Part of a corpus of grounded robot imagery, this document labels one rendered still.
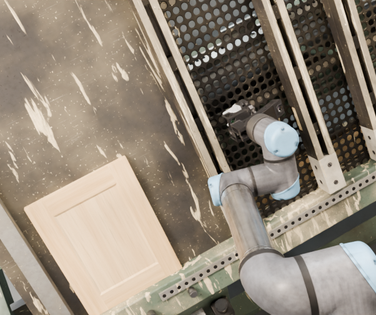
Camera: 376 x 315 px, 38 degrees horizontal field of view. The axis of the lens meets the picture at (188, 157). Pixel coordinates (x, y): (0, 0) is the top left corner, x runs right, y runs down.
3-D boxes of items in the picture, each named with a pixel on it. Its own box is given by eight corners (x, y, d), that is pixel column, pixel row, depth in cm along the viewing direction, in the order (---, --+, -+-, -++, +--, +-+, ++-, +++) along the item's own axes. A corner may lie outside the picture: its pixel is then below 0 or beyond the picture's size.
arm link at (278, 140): (274, 165, 126) (267, 131, 123) (255, 153, 136) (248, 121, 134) (304, 155, 128) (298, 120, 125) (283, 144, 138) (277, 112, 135)
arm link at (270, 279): (255, 349, 97) (212, 203, 140) (315, 334, 97) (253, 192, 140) (243, 301, 92) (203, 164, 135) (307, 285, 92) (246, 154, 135)
